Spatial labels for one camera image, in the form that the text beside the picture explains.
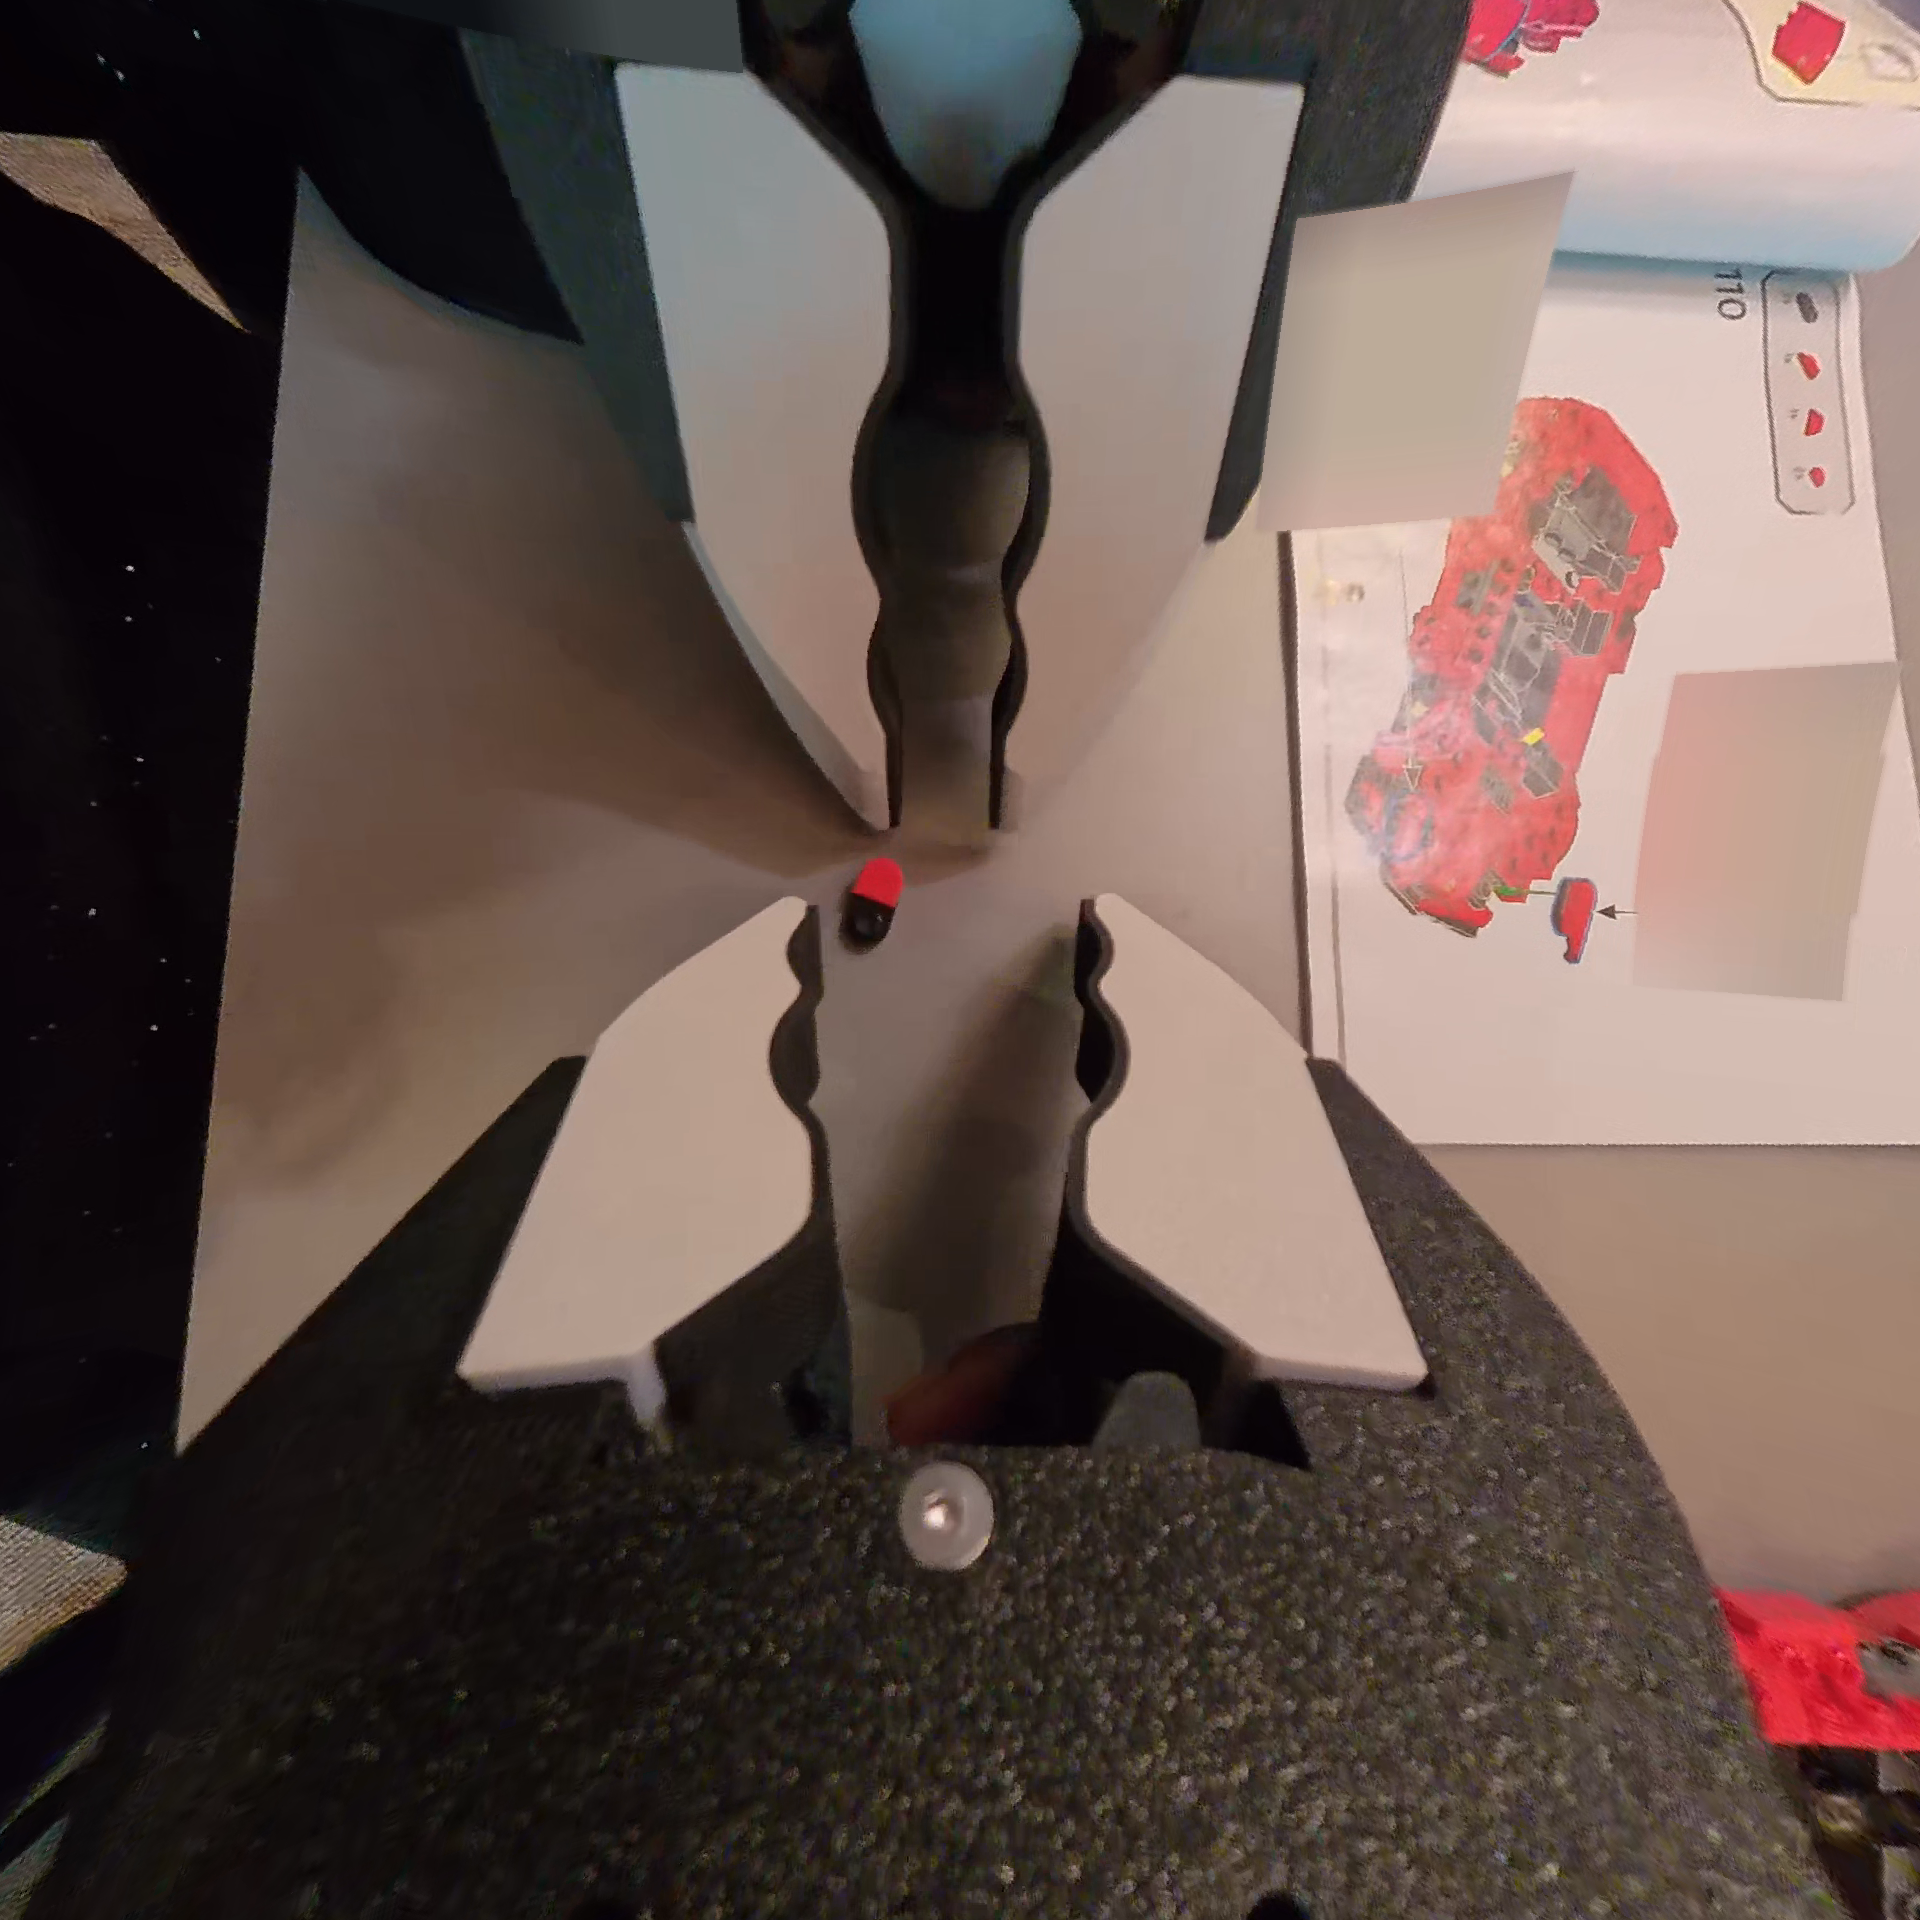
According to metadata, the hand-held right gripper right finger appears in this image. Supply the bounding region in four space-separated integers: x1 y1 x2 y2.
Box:
1049 896 1432 1393

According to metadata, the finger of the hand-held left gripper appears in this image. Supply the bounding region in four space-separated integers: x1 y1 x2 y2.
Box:
615 61 905 838
990 71 1308 838

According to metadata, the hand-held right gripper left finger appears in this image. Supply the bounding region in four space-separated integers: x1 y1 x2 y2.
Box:
457 896 836 1423

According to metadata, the red lego car model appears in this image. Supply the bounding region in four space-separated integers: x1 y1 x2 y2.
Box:
1715 1585 1920 1920

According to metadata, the lego instruction booklet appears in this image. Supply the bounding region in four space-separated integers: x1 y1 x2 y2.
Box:
1281 0 1920 1153

